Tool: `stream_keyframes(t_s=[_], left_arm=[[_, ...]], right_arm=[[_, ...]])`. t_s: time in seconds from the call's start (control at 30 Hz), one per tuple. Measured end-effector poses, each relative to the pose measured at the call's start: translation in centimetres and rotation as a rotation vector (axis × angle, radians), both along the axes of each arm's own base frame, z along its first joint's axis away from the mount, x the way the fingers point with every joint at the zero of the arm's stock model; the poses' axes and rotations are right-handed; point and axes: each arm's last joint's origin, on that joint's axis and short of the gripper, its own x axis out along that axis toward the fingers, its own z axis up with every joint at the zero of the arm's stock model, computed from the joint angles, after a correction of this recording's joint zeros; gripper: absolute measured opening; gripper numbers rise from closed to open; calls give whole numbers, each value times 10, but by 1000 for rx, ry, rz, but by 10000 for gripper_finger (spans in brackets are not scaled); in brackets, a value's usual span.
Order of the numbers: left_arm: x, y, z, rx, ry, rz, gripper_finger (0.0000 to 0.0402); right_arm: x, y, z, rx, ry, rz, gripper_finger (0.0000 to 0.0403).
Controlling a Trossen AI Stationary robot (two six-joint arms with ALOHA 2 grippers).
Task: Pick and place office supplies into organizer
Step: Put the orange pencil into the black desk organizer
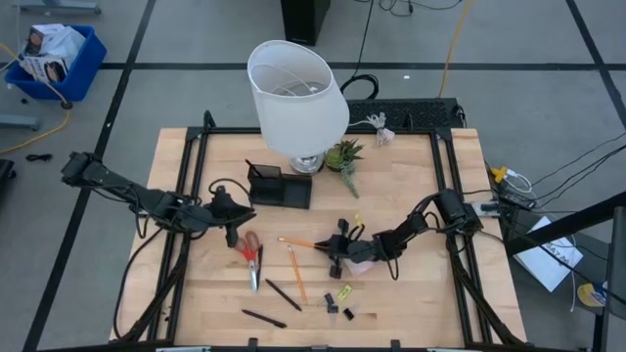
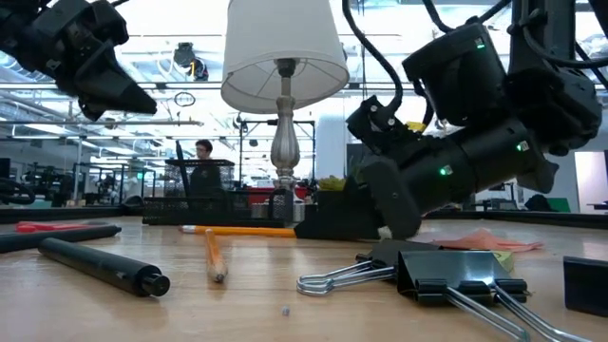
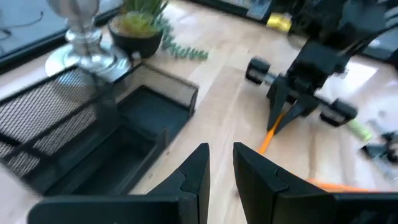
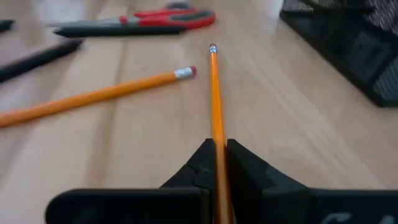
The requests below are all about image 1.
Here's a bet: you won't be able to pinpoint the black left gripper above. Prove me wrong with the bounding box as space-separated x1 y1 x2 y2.
201 185 257 249

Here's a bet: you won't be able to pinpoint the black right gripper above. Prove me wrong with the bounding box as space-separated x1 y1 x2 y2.
314 218 380 281

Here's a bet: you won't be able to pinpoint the orange wooden pencil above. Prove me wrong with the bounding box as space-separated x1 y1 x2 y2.
287 245 308 303
277 236 320 248

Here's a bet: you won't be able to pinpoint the pink sticky note pad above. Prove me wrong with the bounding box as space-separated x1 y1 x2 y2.
343 258 377 277

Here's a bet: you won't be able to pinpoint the red handled scissors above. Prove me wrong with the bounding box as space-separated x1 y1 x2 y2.
234 230 262 294

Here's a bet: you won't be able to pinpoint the black mesh desk organizer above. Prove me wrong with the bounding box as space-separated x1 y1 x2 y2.
246 163 314 210

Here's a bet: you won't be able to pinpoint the potted succulent plant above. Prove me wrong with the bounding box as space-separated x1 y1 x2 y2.
323 138 366 199

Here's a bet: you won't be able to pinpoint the white shade silver table lamp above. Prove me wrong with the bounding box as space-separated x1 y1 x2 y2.
246 38 351 176

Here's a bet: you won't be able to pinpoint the black perforated panel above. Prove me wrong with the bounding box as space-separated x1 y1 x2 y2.
344 97 465 132

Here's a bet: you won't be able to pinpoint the white power strip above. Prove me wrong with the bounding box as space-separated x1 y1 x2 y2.
469 201 501 217

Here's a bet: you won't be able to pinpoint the black power brick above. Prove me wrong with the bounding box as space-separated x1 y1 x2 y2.
498 190 537 211

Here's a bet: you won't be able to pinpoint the black computer tower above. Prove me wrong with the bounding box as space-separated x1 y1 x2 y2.
280 0 332 47

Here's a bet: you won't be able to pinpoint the blue plastic bin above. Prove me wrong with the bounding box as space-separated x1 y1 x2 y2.
4 24 108 104

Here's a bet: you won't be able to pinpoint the white paper box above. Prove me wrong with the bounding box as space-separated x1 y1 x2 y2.
513 216 585 293

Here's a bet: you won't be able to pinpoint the black diagonal beam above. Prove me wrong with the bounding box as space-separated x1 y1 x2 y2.
503 190 626 258

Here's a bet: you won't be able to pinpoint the black case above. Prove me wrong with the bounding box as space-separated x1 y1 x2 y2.
0 158 17 197

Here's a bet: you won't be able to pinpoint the grey metal stand foot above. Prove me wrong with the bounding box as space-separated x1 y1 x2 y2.
0 114 41 131
17 0 102 16

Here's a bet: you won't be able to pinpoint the white printed cardboard box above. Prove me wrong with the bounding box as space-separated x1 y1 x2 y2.
22 56 69 84
22 22 87 69

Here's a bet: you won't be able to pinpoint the yellow tape roll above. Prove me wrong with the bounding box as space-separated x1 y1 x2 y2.
576 282 609 309

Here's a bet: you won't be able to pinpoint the black aluminium table frame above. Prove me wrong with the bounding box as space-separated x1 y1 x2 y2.
110 110 527 352

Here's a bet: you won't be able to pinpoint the bundled white lamp cord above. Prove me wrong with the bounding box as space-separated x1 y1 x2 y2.
347 111 396 147

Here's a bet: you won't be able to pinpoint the black arm base cable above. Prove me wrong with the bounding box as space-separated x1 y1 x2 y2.
112 229 162 339

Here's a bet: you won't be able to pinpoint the black coiled power cable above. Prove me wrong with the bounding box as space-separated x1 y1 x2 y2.
339 0 380 101

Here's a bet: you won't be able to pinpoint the white looped cable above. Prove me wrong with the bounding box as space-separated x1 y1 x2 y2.
503 168 533 196

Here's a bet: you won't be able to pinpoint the yellow floor cable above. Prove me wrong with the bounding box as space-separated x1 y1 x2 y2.
0 41 72 155

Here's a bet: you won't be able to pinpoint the yellow hanging cable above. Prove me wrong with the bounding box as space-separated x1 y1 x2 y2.
438 0 471 98

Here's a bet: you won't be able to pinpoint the black tangled floor cable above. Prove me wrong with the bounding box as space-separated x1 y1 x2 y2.
354 0 465 18

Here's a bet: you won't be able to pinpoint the black straight floor cable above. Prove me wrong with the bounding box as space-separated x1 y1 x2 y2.
531 131 626 187

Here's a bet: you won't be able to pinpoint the dark grey post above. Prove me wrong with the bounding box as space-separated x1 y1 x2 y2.
600 204 626 352

